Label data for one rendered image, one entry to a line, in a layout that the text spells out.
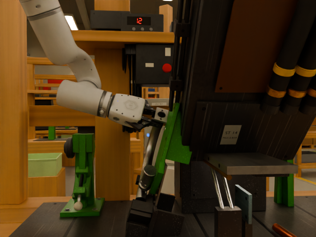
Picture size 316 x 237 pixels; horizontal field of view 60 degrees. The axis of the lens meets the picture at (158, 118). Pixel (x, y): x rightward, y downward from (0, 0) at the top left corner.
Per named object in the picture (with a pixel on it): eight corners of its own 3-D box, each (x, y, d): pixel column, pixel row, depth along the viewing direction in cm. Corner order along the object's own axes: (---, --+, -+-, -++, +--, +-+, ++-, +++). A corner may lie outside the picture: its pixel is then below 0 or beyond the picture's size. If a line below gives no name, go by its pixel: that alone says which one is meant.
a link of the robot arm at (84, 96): (102, 106, 93) (95, 121, 85) (64, 95, 92) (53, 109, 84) (106, 84, 88) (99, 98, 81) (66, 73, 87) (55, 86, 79)
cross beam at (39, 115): (318, 125, 127) (318, 106, 127) (29, 126, 117) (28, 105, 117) (311, 124, 132) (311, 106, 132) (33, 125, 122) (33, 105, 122)
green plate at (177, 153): (184, 183, 76) (204, 109, 76) (156, 176, 75) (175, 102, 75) (178, 173, 87) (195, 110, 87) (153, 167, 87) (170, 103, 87)
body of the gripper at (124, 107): (104, 108, 80) (141, 118, 81) (113, 86, 87) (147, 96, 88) (102, 124, 86) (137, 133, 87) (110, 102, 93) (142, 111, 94)
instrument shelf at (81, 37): (305, 45, 104) (305, 35, 104) (63, 40, 97) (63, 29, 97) (272, 58, 129) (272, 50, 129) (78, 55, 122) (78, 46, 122)
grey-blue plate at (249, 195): (253, 249, 69) (254, 194, 68) (246, 250, 69) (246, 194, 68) (239, 233, 78) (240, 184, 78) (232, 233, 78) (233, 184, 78)
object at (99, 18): (130, 29, 104) (130, 10, 104) (90, 28, 103) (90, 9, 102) (130, 34, 111) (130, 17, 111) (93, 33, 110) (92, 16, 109)
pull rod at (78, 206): (81, 211, 87) (81, 193, 87) (72, 212, 86) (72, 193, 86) (84, 205, 92) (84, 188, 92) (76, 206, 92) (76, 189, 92)
